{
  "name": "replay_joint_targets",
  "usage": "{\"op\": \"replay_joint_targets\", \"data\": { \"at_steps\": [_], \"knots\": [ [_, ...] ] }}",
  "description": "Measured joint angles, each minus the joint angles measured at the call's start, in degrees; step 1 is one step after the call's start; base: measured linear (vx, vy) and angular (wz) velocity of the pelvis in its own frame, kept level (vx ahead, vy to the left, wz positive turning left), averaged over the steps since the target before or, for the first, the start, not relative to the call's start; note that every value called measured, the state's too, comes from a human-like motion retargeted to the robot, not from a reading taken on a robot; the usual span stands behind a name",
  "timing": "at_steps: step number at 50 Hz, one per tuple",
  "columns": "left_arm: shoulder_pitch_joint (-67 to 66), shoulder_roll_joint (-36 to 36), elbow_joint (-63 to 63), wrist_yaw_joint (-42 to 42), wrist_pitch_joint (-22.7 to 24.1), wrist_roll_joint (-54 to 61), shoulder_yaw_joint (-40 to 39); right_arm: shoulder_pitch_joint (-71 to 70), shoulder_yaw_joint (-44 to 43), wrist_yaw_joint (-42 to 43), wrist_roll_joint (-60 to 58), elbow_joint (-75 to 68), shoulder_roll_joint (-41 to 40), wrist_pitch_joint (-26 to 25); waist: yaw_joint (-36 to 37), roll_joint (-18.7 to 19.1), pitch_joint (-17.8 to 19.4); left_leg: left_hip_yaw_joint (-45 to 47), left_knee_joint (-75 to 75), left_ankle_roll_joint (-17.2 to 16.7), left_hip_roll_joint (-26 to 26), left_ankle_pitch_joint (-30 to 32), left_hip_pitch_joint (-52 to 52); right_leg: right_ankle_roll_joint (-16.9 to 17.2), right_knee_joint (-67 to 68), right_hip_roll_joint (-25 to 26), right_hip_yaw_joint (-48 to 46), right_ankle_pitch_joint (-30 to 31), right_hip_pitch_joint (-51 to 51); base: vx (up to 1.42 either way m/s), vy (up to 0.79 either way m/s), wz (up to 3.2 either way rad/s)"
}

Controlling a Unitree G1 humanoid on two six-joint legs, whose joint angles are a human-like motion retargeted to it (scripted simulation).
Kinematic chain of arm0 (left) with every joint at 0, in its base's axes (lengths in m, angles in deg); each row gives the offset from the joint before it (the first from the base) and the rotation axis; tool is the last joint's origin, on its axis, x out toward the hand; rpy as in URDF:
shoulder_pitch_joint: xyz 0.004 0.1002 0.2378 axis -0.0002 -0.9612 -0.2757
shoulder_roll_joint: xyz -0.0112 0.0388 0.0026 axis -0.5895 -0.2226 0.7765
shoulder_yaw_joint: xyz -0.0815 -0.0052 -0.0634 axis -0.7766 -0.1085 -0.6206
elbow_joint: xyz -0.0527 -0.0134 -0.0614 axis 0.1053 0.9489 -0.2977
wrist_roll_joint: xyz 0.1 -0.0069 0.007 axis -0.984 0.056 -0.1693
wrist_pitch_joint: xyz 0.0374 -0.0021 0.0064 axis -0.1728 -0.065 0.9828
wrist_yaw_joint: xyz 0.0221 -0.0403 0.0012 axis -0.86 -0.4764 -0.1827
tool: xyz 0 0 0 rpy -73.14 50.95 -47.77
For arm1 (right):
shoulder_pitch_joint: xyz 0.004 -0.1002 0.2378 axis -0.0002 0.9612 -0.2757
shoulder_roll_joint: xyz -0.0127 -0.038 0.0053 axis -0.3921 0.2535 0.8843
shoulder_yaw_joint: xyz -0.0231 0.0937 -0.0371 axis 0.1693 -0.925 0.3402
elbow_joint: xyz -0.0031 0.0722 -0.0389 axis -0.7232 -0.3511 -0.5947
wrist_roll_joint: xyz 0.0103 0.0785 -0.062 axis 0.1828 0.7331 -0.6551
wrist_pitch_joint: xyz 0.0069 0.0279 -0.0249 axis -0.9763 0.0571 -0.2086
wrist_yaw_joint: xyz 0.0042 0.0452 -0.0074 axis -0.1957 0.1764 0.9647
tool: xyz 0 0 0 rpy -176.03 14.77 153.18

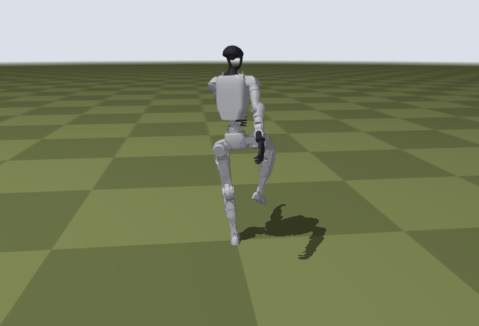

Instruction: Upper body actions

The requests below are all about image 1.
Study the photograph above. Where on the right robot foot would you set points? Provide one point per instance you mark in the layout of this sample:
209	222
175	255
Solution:
258	198

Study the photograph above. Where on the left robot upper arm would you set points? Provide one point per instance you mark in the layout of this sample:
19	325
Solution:
212	85

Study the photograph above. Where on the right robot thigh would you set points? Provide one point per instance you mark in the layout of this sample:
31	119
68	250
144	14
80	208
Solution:
251	143

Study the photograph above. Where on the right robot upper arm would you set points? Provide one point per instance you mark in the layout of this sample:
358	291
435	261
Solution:
254	92

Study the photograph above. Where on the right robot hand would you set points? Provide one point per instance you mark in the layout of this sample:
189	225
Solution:
261	147

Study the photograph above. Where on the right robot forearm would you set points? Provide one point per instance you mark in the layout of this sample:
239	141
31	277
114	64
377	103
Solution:
258	119

